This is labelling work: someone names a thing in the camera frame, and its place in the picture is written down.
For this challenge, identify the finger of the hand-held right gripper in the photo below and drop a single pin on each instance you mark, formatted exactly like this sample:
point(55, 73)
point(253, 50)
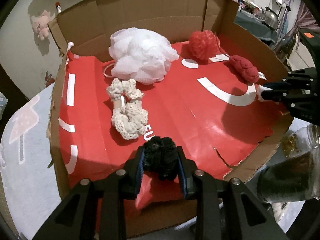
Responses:
point(277, 85)
point(275, 95)

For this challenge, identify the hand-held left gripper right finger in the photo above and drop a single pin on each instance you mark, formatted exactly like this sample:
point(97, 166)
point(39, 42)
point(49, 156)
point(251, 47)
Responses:
point(183, 181)

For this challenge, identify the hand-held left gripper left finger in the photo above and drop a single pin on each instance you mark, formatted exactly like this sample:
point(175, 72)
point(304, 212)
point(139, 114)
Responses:
point(140, 171)

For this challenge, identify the off-white cotton ball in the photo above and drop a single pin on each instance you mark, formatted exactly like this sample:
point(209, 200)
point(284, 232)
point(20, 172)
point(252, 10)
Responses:
point(260, 90)

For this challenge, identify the black scrunchie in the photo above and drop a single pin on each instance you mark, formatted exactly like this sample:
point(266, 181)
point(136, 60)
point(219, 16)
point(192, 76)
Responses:
point(160, 155)

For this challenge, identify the red knitted scrunchie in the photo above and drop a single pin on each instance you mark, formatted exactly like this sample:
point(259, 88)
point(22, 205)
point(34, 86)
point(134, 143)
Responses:
point(246, 68)

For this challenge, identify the cream crochet scrunchie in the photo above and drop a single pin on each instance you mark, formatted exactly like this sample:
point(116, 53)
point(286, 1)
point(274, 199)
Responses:
point(127, 120)

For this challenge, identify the cardboard box with red inside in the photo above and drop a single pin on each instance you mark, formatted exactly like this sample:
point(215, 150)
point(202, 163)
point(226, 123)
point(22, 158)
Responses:
point(190, 115)

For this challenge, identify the red mesh bath pouf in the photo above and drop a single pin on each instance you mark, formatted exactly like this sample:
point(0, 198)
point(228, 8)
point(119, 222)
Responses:
point(203, 43)

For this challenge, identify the white mesh bath pouf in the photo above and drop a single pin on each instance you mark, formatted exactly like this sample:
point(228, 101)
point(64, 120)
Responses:
point(142, 55)

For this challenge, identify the pink curtain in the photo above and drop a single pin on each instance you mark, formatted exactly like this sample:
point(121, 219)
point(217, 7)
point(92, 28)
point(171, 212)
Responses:
point(300, 22)

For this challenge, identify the steel kettle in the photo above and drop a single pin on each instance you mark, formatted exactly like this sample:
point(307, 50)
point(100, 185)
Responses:
point(270, 17)

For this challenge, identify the table with dark green cloth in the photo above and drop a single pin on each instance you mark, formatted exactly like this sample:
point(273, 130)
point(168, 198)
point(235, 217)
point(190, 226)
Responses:
point(252, 27)

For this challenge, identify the large glass jar metal lid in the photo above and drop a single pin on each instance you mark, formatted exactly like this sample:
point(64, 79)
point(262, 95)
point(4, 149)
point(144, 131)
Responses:
point(285, 180)

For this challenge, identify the pink plush toy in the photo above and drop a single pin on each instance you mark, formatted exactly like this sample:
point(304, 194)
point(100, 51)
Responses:
point(42, 25)

